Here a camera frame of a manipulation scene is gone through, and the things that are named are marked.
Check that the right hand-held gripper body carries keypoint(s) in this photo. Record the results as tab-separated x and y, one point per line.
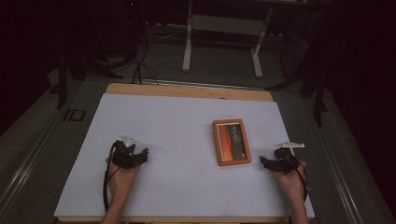
285	161

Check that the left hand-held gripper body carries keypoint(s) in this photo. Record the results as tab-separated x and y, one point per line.
124	155

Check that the wooden picture frame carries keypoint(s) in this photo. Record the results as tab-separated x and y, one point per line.
232	142

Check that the person's right hand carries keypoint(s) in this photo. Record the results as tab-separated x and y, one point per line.
291	183

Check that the person's left hand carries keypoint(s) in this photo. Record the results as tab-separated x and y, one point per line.
123	182

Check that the black floor socket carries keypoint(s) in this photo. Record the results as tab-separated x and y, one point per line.
74	114

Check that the wooden table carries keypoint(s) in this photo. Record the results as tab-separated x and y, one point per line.
186	90

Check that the metal floor strip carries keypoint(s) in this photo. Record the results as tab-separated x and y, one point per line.
199	84

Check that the black stand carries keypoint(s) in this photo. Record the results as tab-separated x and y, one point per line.
311	71
81	68

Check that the metal floor rail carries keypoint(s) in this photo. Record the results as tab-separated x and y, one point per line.
336	161
28	165

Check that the white metal desk frame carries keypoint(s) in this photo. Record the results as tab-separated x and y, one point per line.
224	28

